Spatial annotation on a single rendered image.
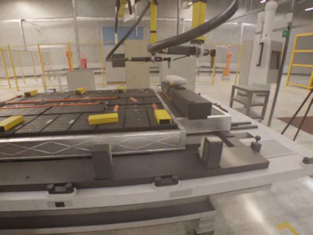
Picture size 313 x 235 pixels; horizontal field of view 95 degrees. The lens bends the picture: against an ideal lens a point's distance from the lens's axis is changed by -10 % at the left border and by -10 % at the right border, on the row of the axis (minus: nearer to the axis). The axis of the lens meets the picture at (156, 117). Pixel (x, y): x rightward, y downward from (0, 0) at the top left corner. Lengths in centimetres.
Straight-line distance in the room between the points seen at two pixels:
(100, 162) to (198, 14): 86
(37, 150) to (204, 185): 81
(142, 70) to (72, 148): 483
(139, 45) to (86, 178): 505
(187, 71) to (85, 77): 337
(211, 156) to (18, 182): 83
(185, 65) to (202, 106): 477
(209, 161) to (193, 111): 33
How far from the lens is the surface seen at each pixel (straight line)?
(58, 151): 90
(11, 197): 88
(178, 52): 86
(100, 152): 65
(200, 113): 98
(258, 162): 91
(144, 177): 71
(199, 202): 131
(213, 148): 72
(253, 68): 360
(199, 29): 51
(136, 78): 553
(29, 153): 98
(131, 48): 550
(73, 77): 561
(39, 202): 82
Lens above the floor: 134
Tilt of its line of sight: 20 degrees down
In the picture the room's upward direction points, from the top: straight up
